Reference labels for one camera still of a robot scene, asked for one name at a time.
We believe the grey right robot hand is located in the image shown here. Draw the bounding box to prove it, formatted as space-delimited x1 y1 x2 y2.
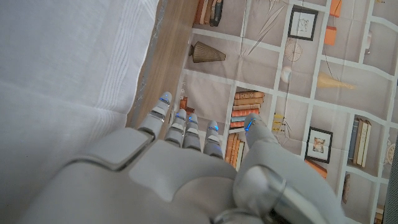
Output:
18 91 352 224

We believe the white cloth napkin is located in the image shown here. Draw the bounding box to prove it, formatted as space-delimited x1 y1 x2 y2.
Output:
0 0 160 224

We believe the printed bookshelf backdrop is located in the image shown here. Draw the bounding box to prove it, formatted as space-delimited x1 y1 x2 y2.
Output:
169 0 398 224

